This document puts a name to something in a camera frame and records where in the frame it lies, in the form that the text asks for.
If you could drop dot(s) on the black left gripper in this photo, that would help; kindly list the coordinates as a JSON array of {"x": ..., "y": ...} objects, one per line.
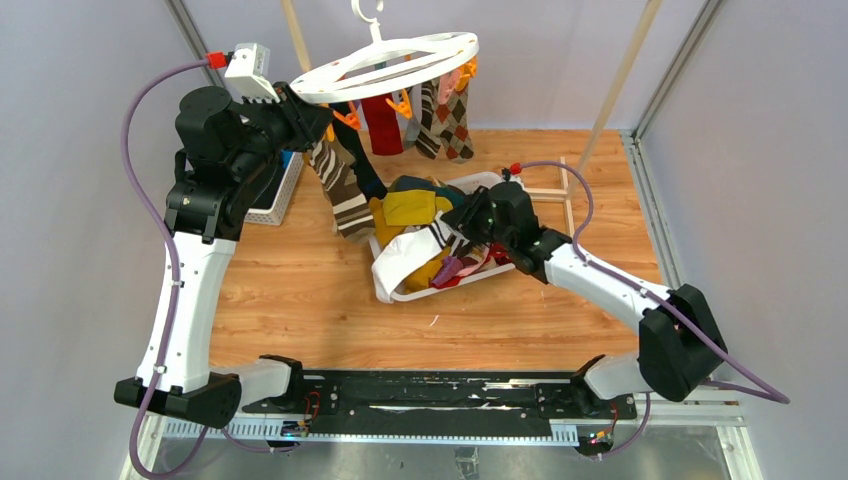
[{"x": 305, "y": 121}]

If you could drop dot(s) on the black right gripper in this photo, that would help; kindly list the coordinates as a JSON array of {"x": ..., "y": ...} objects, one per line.
[{"x": 464, "y": 217}]

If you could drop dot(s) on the brown white striped sock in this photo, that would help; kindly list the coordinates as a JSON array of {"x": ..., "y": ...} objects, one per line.
[{"x": 352, "y": 215}]

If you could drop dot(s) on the white round clip hanger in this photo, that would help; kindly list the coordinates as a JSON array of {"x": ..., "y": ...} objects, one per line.
[{"x": 385, "y": 65}]

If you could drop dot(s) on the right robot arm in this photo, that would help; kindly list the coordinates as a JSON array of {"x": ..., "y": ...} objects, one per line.
[{"x": 679, "y": 344}]

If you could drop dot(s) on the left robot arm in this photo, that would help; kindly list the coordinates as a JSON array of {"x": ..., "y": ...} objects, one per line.
[{"x": 231, "y": 151}]

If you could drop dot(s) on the white sock basket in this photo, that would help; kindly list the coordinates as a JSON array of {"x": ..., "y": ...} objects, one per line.
[{"x": 417, "y": 284}]

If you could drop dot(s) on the red sock in basket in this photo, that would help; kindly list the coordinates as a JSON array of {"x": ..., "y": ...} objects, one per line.
[{"x": 480, "y": 260}]

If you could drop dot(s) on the purple sock in basket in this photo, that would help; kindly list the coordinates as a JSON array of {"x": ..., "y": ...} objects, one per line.
[{"x": 450, "y": 267}]

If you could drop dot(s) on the mustard yellow sock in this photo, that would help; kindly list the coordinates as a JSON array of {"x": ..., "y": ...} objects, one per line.
[{"x": 398, "y": 211}]

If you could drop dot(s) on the small white perforated basket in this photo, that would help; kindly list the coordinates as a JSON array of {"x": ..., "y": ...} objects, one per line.
[{"x": 272, "y": 206}]

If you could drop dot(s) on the argyle brown hanging sock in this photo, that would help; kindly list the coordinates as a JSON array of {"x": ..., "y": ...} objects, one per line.
[{"x": 451, "y": 118}]

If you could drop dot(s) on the red hanging sock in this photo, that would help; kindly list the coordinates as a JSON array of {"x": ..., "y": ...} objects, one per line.
[{"x": 383, "y": 127}]

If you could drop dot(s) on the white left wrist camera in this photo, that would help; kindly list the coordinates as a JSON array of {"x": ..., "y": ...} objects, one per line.
[{"x": 246, "y": 73}]

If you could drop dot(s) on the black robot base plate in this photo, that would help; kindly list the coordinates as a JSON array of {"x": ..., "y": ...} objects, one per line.
[{"x": 449, "y": 404}]

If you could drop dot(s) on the wooden hanger stand frame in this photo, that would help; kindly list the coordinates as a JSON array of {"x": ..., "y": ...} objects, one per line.
[{"x": 541, "y": 64}]

